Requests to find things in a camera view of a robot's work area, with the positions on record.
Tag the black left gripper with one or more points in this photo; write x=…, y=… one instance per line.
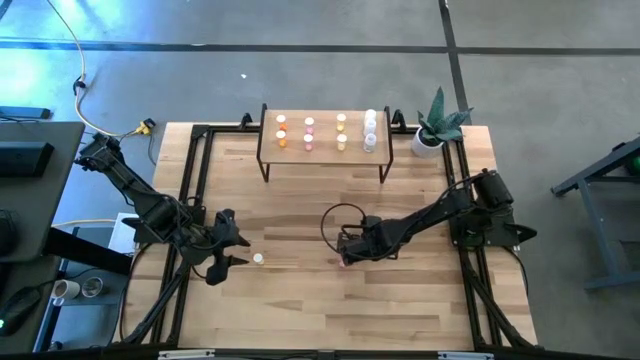
x=218, y=274

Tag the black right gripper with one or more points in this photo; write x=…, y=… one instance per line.
x=365, y=242

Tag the pink pill vial white cap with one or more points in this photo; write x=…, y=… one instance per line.
x=341, y=263
x=308, y=137
x=309, y=121

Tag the orange pill vial white cap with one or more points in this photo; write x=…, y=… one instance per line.
x=280, y=134
x=280, y=119

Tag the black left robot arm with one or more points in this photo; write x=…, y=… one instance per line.
x=155, y=212

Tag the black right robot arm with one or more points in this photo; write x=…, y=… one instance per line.
x=440, y=207

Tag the wooden shelf black metal legs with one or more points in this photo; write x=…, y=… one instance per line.
x=325, y=155

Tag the green plant in white pot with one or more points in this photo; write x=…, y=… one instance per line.
x=427, y=147

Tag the white box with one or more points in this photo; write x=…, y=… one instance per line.
x=119, y=242

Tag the grey metal cup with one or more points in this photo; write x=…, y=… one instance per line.
x=92, y=286

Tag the black diagonal beam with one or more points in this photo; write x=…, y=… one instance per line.
x=85, y=250

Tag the yellow black power plug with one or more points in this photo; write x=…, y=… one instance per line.
x=145, y=127

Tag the dark grey desk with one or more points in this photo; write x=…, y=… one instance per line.
x=50, y=200

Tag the black computer mouse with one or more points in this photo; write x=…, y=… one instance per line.
x=20, y=307

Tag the black rectangular device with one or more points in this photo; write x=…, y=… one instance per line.
x=25, y=160

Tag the blue-grey metal stand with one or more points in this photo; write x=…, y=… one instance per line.
x=600, y=230

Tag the black flat bar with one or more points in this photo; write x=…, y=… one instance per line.
x=25, y=112

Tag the green round object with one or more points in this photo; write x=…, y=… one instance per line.
x=636, y=163

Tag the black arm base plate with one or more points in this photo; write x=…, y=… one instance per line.
x=139, y=235
x=515, y=234

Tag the white bracket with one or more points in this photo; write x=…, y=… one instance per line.
x=186, y=354
x=465, y=355

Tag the black aluminium rig frame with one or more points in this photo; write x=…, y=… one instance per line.
x=390, y=355

